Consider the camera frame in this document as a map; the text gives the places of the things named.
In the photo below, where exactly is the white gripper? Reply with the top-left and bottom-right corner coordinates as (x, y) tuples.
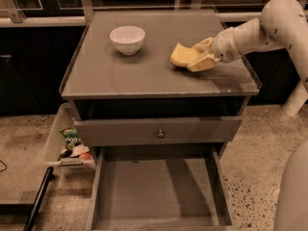
(187, 27), (242, 72)

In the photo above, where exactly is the yellow sponge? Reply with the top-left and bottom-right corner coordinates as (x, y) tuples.
(170, 43), (201, 67)

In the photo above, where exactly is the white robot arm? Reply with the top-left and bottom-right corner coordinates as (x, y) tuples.
(188, 0), (308, 231)

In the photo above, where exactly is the grey top drawer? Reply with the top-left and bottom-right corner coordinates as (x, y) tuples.
(74, 116), (242, 146)

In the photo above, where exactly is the round metal drawer knob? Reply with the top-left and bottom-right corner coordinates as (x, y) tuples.
(157, 130), (165, 139)

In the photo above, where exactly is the grey wooden drawer cabinet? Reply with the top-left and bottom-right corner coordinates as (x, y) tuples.
(59, 9), (263, 231)

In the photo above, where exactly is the grey open middle drawer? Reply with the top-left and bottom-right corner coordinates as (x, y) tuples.
(86, 144), (239, 231)

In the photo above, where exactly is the white ceramic bowl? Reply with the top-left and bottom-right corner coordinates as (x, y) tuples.
(110, 26), (145, 56)

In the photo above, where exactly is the green chip bag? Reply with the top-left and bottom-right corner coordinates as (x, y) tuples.
(60, 127), (82, 150)

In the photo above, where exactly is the white and red snack packet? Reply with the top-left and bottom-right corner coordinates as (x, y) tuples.
(60, 144), (90, 160)

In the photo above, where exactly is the clear plastic storage bin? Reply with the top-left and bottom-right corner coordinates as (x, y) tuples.
(43, 103), (96, 171)

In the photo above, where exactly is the black bar on floor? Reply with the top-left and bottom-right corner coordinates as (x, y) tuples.
(23, 167), (54, 231)

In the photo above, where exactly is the white railing frame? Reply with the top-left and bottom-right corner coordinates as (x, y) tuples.
(0, 0), (308, 29)

